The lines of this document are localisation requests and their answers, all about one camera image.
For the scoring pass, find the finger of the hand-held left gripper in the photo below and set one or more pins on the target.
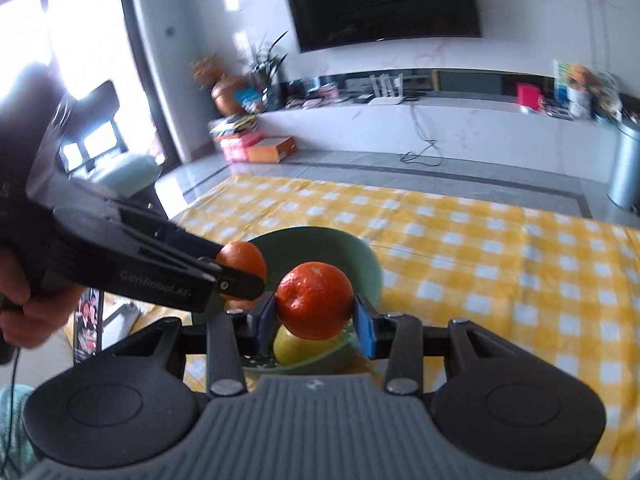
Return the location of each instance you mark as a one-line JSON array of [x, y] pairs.
[[240, 285], [170, 230]]

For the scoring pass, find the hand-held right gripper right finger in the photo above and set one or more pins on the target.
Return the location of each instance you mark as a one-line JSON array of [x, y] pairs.
[[365, 330]]

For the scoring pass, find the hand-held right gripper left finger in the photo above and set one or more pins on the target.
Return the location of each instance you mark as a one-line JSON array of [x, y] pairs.
[[268, 322]]

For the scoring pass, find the orange tangerine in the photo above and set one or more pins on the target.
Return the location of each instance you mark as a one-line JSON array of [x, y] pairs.
[[242, 260], [240, 305], [314, 300]]

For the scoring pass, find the green bowl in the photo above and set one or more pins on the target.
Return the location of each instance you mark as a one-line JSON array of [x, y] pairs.
[[310, 245]]

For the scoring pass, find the person's left hand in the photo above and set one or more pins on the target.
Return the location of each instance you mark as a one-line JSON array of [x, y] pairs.
[[35, 320]]

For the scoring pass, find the yellow-green pear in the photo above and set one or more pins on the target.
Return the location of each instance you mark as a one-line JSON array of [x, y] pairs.
[[300, 350]]

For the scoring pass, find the pale green cushion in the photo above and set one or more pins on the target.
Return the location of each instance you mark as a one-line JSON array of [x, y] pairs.
[[132, 172]]

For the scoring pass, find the printed photo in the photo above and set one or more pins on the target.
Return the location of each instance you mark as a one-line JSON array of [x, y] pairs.
[[89, 325]]

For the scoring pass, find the pink cardboard box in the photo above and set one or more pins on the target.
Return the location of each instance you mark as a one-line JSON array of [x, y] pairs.
[[237, 147]]

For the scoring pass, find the yellow checked tablecloth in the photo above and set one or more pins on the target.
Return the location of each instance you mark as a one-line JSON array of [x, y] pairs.
[[475, 285]]

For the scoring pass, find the stack of magazines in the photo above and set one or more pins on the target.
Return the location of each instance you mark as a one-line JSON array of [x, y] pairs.
[[235, 125]]

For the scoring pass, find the orange cardboard box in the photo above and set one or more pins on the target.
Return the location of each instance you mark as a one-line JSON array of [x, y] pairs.
[[272, 149]]

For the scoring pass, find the black chair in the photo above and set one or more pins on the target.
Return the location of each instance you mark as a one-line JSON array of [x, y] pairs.
[[102, 105]]

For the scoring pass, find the copper gourd vase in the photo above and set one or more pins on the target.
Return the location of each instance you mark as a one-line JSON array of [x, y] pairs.
[[227, 95]]

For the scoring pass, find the blue snack packet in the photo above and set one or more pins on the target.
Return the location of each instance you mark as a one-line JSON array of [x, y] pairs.
[[249, 100]]

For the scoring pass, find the long-leaf potted plant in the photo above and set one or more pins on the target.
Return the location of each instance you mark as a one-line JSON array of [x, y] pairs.
[[267, 67]]

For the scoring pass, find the person's teal clothing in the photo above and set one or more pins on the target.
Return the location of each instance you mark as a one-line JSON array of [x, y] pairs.
[[17, 430]]

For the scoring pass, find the glass balcony door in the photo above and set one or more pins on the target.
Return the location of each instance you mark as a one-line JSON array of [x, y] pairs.
[[90, 35]]

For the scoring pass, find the white marble TV cabinet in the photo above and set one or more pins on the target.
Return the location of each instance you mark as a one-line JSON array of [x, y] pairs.
[[450, 125]]

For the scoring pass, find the white router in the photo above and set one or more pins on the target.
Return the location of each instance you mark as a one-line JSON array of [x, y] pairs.
[[385, 97]]

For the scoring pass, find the red box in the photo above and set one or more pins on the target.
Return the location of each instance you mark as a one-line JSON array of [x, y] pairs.
[[529, 100]]

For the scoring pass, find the silver trash bin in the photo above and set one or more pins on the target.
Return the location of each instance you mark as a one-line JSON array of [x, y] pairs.
[[625, 165]]

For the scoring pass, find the white container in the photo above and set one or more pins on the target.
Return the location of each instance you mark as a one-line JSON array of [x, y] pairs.
[[580, 102]]

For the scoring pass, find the green picture book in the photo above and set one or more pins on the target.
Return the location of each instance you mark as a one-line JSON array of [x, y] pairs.
[[560, 85]]

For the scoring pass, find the brown teddy bear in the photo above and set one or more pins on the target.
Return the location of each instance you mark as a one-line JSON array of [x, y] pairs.
[[585, 77]]

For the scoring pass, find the round printed fan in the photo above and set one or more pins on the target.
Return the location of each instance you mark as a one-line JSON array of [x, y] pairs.
[[609, 92]]

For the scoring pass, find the black wall television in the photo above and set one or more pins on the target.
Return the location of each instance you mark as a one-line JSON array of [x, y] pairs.
[[380, 0]]

